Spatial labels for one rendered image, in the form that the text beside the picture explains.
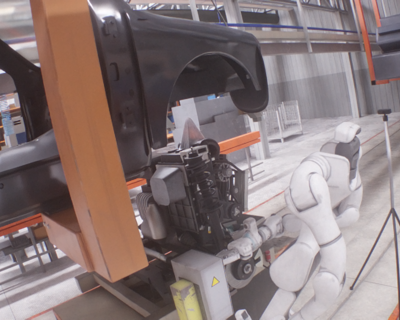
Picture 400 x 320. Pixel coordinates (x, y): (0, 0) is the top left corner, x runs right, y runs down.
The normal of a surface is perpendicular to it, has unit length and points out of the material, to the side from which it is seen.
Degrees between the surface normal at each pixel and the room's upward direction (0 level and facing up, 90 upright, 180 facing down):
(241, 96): 90
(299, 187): 66
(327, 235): 80
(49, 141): 74
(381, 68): 90
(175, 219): 90
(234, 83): 120
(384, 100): 90
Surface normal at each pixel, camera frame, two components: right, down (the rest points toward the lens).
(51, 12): 0.62, 0.01
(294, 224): 0.13, 0.18
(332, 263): -0.49, 0.32
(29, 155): 0.48, -0.20
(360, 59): -0.75, 0.27
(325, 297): -0.52, 0.50
